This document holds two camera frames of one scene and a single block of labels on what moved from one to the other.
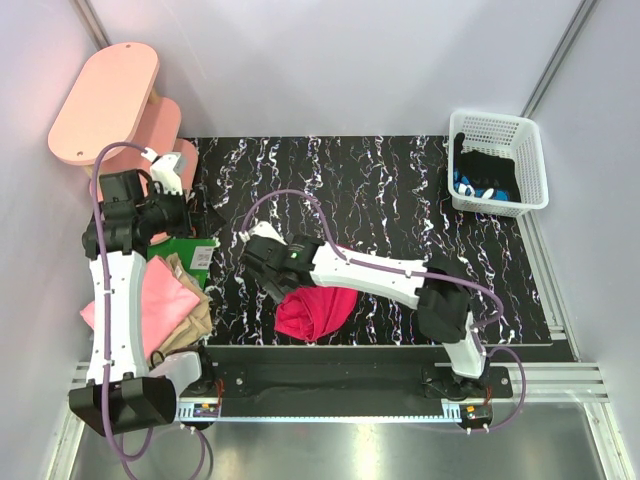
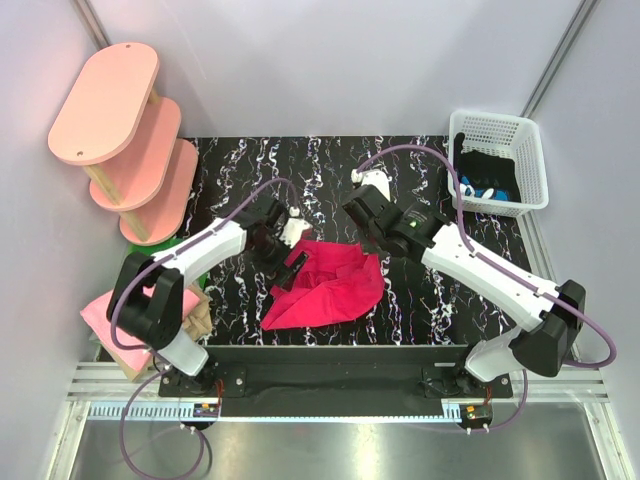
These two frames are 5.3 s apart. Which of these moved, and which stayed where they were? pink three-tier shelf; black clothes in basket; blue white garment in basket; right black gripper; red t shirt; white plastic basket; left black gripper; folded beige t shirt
Moved: left black gripper; red t shirt; right black gripper
Stayed: blue white garment in basket; pink three-tier shelf; black clothes in basket; folded beige t shirt; white plastic basket
